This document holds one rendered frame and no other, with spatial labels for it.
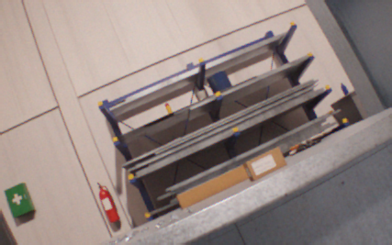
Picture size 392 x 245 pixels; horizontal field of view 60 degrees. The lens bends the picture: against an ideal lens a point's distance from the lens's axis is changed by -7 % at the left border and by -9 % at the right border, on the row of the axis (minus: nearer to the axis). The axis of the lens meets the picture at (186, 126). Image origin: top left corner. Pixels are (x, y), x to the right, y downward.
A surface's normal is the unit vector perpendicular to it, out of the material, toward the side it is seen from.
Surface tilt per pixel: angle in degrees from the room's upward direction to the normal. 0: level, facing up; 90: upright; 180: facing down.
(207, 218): 67
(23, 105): 90
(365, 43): 90
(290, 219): 90
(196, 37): 90
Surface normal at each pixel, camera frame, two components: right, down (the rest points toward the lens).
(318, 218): 0.08, -0.21
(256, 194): -0.09, -0.54
